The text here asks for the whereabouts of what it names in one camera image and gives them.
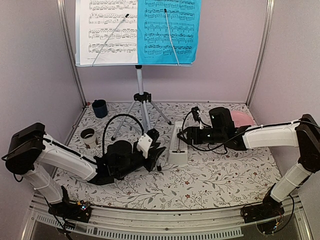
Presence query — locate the white sheet music page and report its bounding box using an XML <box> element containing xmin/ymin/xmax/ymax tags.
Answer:
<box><xmin>75</xmin><ymin>0</ymin><xmax>138</xmax><ymax>67</ymax></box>

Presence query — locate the pink plate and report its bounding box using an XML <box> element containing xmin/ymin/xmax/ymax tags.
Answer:
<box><xmin>230</xmin><ymin>110</ymin><xmax>254</xmax><ymax>128</ymax></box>

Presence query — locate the black braided left cable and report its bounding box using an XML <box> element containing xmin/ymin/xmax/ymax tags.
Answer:
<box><xmin>101</xmin><ymin>113</ymin><xmax>145</xmax><ymax>156</ymax></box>

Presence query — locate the aluminium front rail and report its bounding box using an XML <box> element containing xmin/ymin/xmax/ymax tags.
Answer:
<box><xmin>22</xmin><ymin>194</ymin><xmax>313</xmax><ymax>240</ymax></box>

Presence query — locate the right aluminium frame post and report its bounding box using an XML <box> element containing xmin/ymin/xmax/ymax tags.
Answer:
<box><xmin>245</xmin><ymin>0</ymin><xmax>275</xmax><ymax>108</ymax></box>

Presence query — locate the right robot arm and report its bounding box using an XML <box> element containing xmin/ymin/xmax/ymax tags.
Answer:
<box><xmin>177</xmin><ymin>107</ymin><xmax>320</xmax><ymax>218</ymax></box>

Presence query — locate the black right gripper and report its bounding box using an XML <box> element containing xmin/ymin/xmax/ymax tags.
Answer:
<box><xmin>178</xmin><ymin>126</ymin><xmax>226</xmax><ymax>145</ymax></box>

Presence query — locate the white paper coffee cup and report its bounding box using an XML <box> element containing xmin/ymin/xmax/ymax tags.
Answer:
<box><xmin>80</xmin><ymin>128</ymin><xmax>98</xmax><ymax>149</ymax></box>

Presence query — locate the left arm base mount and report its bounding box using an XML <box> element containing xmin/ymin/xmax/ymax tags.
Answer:
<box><xmin>48</xmin><ymin>201</ymin><xmax>92</xmax><ymax>223</ymax></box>

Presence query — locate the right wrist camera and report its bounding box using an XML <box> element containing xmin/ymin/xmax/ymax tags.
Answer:
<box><xmin>191</xmin><ymin>106</ymin><xmax>204</xmax><ymax>130</ymax></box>

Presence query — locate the floral table mat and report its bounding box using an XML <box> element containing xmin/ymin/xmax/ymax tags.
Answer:
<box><xmin>54</xmin><ymin>102</ymin><xmax>281</xmax><ymax>210</ymax></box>

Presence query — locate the white metronome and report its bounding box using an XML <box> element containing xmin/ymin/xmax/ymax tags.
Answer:
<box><xmin>167</xmin><ymin>121</ymin><xmax>188</xmax><ymax>165</ymax></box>

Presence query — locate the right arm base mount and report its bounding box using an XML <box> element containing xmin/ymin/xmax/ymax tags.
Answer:
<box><xmin>240</xmin><ymin>203</ymin><xmax>285</xmax><ymax>235</ymax></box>

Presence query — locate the left aluminium frame post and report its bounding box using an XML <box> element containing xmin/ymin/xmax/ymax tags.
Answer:
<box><xmin>56</xmin><ymin>0</ymin><xmax>87</xmax><ymax>109</ymax></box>

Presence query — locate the white perforated music stand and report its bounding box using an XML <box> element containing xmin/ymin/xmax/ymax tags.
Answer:
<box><xmin>74</xmin><ymin>0</ymin><xmax>199</xmax><ymax>172</ymax></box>

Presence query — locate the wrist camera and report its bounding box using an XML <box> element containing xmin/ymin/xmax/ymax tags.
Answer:
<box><xmin>191</xmin><ymin>106</ymin><xmax>204</xmax><ymax>130</ymax></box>
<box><xmin>136</xmin><ymin>128</ymin><xmax>160</xmax><ymax>159</ymax></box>

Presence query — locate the black right cable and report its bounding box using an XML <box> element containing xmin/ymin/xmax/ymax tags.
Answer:
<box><xmin>181</xmin><ymin>111</ymin><xmax>251</xmax><ymax>152</ymax></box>

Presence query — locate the aluminium frame post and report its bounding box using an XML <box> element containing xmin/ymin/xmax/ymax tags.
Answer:
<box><xmin>56</xmin><ymin>0</ymin><xmax>87</xmax><ymax>109</ymax></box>
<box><xmin>245</xmin><ymin>0</ymin><xmax>275</xmax><ymax>108</ymax></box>

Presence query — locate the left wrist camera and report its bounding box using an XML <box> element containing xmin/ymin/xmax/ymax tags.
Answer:
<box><xmin>136</xmin><ymin>128</ymin><xmax>160</xmax><ymax>159</ymax></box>

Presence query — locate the blue sheet music page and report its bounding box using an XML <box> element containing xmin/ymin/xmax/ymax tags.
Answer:
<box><xmin>137</xmin><ymin>0</ymin><xmax>202</xmax><ymax>66</ymax></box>

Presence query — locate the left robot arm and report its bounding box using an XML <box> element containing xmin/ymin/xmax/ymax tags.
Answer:
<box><xmin>1</xmin><ymin>122</ymin><xmax>166</xmax><ymax>217</ymax></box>

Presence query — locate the dark blue cup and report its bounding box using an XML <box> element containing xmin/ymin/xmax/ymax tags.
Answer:
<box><xmin>92</xmin><ymin>99</ymin><xmax>108</xmax><ymax>119</ymax></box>

